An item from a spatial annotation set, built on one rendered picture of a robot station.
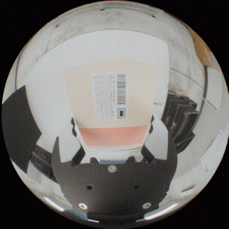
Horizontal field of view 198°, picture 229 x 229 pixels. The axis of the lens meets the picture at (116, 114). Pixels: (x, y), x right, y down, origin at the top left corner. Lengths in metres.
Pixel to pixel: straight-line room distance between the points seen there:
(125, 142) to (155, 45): 0.24
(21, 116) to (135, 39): 0.48
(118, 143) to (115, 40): 0.22
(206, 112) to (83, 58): 2.63
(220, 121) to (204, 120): 0.76
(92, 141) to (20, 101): 0.38
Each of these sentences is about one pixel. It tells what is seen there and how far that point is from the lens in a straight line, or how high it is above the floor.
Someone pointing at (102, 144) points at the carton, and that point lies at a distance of 0.16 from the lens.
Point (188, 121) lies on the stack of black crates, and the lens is 0.93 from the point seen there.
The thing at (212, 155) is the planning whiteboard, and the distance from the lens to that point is 2.75.
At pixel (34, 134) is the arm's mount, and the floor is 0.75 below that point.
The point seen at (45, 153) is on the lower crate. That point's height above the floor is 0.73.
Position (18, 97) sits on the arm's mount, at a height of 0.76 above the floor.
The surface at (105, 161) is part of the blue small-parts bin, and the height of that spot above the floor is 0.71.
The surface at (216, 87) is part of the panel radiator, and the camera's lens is 2.44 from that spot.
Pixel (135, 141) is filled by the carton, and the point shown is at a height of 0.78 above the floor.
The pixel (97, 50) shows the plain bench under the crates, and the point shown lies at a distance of 0.18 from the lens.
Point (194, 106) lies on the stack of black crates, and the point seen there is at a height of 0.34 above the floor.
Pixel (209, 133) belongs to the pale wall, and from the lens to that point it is 2.62.
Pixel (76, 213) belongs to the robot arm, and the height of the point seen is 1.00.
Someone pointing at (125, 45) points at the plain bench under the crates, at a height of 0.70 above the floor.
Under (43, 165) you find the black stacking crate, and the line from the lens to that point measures 0.68.
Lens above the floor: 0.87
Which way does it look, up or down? 58 degrees down
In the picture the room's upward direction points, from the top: 175 degrees clockwise
